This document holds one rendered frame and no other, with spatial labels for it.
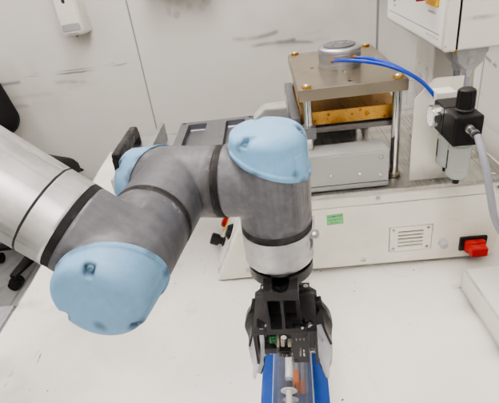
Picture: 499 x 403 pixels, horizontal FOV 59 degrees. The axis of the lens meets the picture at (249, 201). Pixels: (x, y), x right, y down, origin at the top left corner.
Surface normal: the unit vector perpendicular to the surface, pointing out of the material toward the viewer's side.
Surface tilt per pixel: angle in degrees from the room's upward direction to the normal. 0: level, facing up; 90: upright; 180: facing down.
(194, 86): 90
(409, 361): 0
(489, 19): 90
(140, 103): 90
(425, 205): 90
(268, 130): 0
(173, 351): 0
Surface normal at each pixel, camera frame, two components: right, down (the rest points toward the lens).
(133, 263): 0.63, -0.55
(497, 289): -0.12, -0.86
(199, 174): -0.22, -0.11
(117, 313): -0.20, 0.52
